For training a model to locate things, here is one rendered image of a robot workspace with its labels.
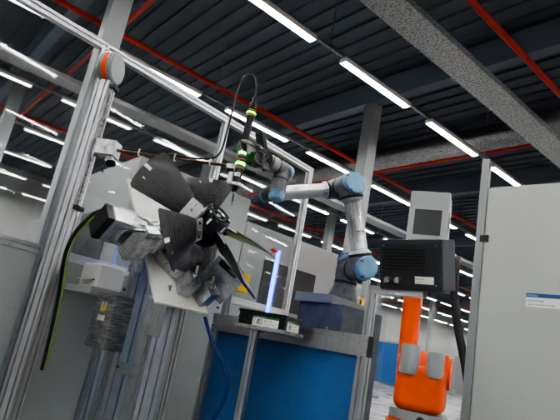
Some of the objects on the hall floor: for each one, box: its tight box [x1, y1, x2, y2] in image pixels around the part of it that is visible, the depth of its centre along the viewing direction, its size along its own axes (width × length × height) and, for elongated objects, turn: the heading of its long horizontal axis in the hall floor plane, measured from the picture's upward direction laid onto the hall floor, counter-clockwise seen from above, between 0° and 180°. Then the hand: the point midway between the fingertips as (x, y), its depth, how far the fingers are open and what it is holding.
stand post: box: [91, 261, 150, 420], centre depth 214 cm, size 4×9×115 cm, turn 173°
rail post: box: [192, 329, 219, 420], centre depth 243 cm, size 4×4×78 cm
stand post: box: [125, 306, 178, 420], centre depth 195 cm, size 4×9×91 cm, turn 173°
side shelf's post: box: [73, 348, 105, 420], centre depth 225 cm, size 4×4×83 cm
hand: (239, 140), depth 224 cm, fingers closed on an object, 4 cm apart
